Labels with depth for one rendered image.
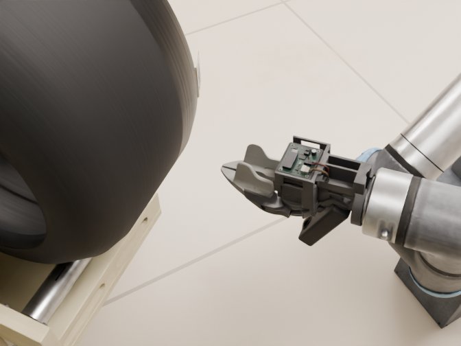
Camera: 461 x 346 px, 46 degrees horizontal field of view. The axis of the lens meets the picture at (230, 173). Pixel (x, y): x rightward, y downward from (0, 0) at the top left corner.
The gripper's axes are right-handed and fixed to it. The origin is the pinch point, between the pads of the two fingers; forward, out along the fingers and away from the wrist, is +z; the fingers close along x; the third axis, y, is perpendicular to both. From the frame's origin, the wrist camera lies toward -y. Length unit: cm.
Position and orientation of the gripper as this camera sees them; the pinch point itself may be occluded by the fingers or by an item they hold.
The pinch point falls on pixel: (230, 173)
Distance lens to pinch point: 78.7
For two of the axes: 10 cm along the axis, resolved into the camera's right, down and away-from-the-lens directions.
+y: -1.1, -6.5, -7.5
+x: -4.1, 7.2, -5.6
